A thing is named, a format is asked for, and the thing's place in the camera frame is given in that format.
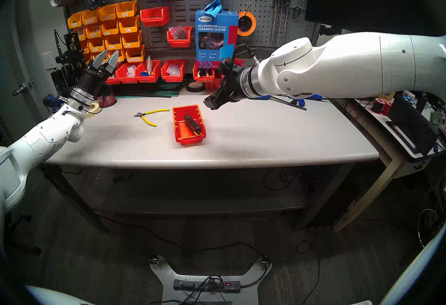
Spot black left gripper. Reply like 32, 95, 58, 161
75, 49, 120, 102

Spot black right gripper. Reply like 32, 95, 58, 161
204, 65, 249, 110

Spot black utility knife orange tip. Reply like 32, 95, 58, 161
184, 115, 203, 135

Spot red plastic storage bin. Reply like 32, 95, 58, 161
172, 104, 206, 146

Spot yellow handled pliers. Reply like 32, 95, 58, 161
134, 109, 170, 127

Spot blue cleaning cloths box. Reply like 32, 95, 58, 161
195, 10, 239, 68

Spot yellow bin labelled M2.5-5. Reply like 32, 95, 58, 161
106, 48, 127, 64

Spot yellow bin labelled M3-8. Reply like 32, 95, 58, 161
105, 34, 123, 51

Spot yellow bin labelled M4 HEX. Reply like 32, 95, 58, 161
125, 45, 146, 63

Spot yellow bin labelled M4-6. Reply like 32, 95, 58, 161
101, 19, 121, 36

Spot yellow bin labelled M3-6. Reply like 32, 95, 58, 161
122, 31, 143, 49

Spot black equipment stand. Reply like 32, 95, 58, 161
53, 30, 87, 97

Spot yellow bin labelled M3-4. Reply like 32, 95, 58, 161
119, 16, 140, 34

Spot yellow bin labelled M3X8 BAD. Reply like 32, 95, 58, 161
82, 9, 102, 25

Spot green cutting mat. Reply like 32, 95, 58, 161
115, 90, 180, 99

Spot yellow bin labelled M3X6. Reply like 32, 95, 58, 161
116, 1, 138, 18

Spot blue bench vise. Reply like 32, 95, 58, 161
43, 94, 62, 114

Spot blue bar clamp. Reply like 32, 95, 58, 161
270, 95, 308, 111

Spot blue microfiber cloth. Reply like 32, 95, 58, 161
203, 0, 223, 18

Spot workbench lower shelf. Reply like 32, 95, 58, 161
87, 168, 310, 217

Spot red thread spool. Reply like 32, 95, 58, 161
370, 97, 394, 116

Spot wooden leg side table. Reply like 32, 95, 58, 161
328, 97, 446, 233

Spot black power strip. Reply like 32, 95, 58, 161
173, 278, 241, 293

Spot black laptop case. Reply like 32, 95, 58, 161
385, 97, 440, 163

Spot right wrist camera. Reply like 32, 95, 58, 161
219, 58, 238, 76

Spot red wire spool blue label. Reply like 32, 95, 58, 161
97, 93, 117, 108

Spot white wall switch plate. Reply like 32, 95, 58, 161
41, 51, 57, 70

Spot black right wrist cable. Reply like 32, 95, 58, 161
232, 44, 260, 64

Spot red plastic wall bin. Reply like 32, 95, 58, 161
140, 6, 170, 27

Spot red wall bin with bag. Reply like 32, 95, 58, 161
167, 26, 193, 48

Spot orange wire spool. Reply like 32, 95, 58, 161
238, 11, 257, 37

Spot metal door handle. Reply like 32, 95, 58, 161
13, 79, 35, 96

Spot black pegboard tool wall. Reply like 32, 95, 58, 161
61, 0, 314, 61

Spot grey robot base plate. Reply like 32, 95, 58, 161
149, 255, 272, 305

